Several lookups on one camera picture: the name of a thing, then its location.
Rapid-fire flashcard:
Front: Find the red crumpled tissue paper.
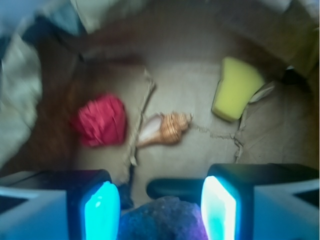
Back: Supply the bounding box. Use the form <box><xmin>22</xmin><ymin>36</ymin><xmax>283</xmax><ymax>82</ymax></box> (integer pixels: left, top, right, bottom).
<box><xmin>70</xmin><ymin>94</ymin><xmax>127</xmax><ymax>147</ymax></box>

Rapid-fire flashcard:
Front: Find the yellow sponge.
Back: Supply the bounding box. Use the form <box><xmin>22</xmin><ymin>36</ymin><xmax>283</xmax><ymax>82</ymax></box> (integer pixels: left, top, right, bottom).
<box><xmin>211</xmin><ymin>56</ymin><xmax>265</xmax><ymax>122</ymax></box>

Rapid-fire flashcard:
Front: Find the orange spiral seashell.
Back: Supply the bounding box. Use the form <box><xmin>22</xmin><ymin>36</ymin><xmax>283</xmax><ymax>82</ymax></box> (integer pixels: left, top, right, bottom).
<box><xmin>136</xmin><ymin>111</ymin><xmax>193</xmax><ymax>148</ymax></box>

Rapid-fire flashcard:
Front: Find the brown rough rock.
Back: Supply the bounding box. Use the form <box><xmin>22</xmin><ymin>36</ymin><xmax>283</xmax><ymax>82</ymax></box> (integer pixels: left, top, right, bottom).
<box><xmin>117</xmin><ymin>196</ymin><xmax>209</xmax><ymax>240</ymax></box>

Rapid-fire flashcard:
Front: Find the dark green oblong capsule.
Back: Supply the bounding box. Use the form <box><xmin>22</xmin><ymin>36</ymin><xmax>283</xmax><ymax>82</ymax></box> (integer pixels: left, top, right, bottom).
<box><xmin>146</xmin><ymin>178</ymin><xmax>205</xmax><ymax>203</ymax></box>

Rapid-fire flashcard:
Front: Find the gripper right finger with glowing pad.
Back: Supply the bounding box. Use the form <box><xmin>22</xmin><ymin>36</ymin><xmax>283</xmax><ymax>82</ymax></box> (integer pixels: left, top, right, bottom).
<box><xmin>200</xmin><ymin>163</ymin><xmax>320</xmax><ymax>240</ymax></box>

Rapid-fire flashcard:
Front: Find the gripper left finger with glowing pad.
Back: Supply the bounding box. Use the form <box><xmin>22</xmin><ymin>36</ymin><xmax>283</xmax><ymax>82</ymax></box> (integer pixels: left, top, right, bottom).
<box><xmin>0</xmin><ymin>170</ymin><xmax>121</xmax><ymax>240</ymax></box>

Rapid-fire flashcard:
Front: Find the brown paper bag tray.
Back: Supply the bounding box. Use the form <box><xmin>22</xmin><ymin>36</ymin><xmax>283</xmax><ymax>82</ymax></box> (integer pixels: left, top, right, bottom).
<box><xmin>0</xmin><ymin>0</ymin><xmax>319</xmax><ymax>202</ymax></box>

